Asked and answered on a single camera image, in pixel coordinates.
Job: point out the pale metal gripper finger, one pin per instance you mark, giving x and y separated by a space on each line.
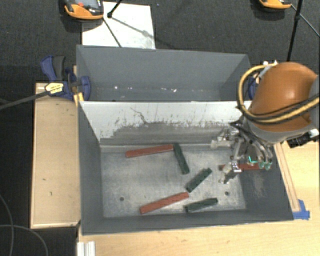
230 177
236 167

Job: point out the red-brown flat block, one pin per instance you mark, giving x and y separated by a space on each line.
163 203
149 151
250 167

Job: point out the dark green flat block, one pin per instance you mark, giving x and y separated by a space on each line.
198 179
181 159
200 205

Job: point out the grey metal bin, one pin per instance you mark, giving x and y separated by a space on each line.
155 175

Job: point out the pale wood flat board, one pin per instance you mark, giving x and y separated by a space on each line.
56 160

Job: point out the black cylinder on white bracket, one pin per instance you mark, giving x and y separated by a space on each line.
298 140

